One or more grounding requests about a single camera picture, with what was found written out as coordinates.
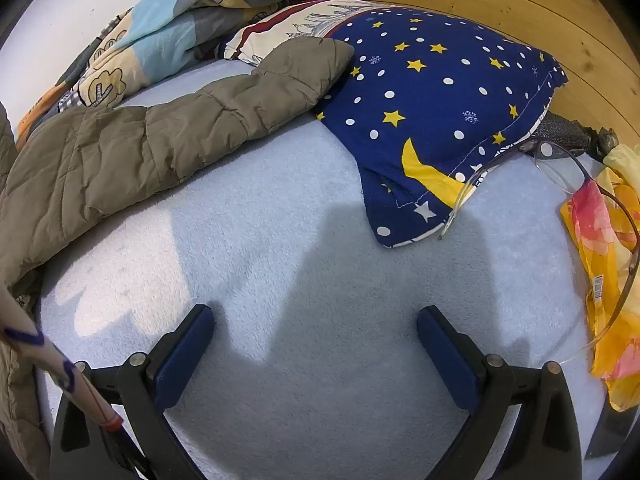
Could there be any olive quilted puffer jacket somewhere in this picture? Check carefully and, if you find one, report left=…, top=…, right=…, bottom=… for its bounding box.
left=0, top=37, right=355, bottom=480

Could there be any yellow floral cloth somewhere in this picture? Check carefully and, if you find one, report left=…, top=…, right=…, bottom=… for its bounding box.
left=560, top=144, right=640, bottom=413

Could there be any black flat device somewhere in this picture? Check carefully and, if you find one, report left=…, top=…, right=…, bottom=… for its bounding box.
left=582, top=400, right=633, bottom=461

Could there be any dark grey textured object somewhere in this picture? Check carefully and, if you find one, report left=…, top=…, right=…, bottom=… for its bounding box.
left=520, top=114, right=618, bottom=158

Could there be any patchwork cartoon print quilt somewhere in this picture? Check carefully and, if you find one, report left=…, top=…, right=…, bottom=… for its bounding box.
left=15, top=0, right=361, bottom=153

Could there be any blue star print pillow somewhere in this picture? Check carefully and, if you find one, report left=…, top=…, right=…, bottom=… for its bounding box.
left=315, top=2, right=569, bottom=250

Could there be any clear wire hanger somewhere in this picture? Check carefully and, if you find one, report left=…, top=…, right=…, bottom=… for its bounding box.
left=437, top=137, right=640, bottom=361

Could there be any white cable with blue tape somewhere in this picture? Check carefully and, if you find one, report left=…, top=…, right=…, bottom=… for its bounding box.
left=0, top=280, right=125, bottom=431

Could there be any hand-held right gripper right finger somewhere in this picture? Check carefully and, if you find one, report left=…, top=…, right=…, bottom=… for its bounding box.
left=416, top=305, right=583, bottom=480

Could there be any light blue fleece bed sheet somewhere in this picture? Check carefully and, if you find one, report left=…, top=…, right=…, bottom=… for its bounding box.
left=30, top=57, right=616, bottom=480

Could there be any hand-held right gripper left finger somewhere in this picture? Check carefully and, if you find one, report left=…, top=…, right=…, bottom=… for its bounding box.
left=50, top=303, right=216, bottom=480

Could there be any white city print pillow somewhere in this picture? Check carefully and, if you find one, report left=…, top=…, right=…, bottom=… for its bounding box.
left=217, top=0, right=381, bottom=68

